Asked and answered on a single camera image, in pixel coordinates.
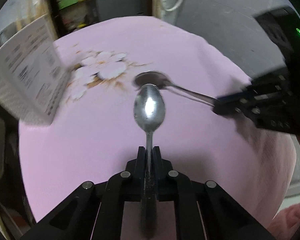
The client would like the silver spoon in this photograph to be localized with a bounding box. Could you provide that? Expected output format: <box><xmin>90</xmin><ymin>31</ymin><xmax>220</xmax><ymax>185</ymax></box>
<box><xmin>133</xmin><ymin>83</ymin><xmax>166</xmax><ymax>156</ymax></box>
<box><xmin>133</xmin><ymin>71</ymin><xmax>217</xmax><ymax>106</ymax></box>

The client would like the pink floral tablecloth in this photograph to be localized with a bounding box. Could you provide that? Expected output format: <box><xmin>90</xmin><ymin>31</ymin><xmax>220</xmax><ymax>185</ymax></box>
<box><xmin>19</xmin><ymin>16</ymin><xmax>295</xmax><ymax>239</ymax></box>

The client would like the dark grey cabinet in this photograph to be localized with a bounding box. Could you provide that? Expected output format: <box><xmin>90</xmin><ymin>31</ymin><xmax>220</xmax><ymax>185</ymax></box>
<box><xmin>96</xmin><ymin>0</ymin><xmax>150</xmax><ymax>22</ymax></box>

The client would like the white perforated utensil holder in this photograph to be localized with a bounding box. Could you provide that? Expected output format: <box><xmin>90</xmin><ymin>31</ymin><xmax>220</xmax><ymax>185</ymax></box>
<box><xmin>0</xmin><ymin>16</ymin><xmax>70</xmax><ymax>125</ymax></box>

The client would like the green box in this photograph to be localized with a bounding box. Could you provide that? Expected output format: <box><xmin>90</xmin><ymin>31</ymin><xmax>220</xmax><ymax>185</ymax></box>
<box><xmin>58</xmin><ymin>0</ymin><xmax>78</xmax><ymax>9</ymax></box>

